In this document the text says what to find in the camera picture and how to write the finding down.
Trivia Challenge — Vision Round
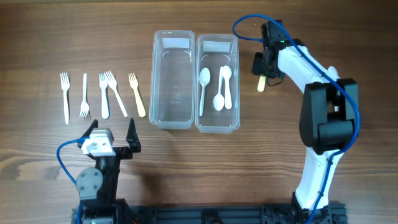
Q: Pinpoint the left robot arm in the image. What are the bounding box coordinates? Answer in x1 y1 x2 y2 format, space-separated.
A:
71 119 141 224

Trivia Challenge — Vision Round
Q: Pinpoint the left blue cable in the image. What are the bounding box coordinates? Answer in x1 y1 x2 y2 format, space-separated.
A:
56 138 86 224

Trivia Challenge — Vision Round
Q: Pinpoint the yellow plastic spoon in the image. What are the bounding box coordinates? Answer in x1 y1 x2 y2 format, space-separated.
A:
257 75 266 92

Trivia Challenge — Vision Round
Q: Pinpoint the white fork tines down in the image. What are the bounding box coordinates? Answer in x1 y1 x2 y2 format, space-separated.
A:
80 73 90 118

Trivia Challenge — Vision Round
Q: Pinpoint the white spoon wide handle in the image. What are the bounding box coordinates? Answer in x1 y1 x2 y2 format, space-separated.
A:
223 65 232 109

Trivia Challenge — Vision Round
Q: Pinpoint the blue cable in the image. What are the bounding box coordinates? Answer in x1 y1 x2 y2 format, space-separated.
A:
231 13 361 224
56 138 86 224

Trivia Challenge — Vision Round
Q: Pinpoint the white fork wide handle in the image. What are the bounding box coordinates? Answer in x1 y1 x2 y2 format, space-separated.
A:
99 73 109 119

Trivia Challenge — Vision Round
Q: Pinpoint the clear plastic container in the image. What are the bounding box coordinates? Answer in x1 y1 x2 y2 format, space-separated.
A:
149 30 195 129
195 34 241 134

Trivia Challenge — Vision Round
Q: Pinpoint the right blue cable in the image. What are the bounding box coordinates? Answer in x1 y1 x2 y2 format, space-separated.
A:
231 13 361 224

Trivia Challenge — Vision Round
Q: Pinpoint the white spoon thin handle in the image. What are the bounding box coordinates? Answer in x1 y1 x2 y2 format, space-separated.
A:
199 67 211 116

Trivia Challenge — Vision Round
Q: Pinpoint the yellow plastic fork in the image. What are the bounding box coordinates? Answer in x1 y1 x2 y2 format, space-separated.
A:
128 73 146 118

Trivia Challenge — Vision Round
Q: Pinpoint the white fork slanted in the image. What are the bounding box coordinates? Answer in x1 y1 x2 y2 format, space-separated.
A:
104 71 127 117

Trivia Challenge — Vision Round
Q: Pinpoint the white spoon slanted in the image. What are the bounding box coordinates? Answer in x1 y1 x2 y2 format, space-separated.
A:
213 67 224 111

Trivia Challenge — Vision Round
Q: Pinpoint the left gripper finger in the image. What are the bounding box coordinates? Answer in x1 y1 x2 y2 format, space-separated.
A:
126 118 141 152
81 119 98 138

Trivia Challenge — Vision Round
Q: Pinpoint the white fork far left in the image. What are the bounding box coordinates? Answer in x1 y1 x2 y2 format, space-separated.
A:
60 72 70 124

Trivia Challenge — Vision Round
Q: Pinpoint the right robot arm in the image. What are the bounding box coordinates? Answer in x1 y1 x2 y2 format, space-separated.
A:
252 37 360 223

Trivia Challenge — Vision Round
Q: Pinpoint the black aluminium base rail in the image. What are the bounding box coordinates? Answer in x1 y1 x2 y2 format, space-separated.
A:
80 203 348 224

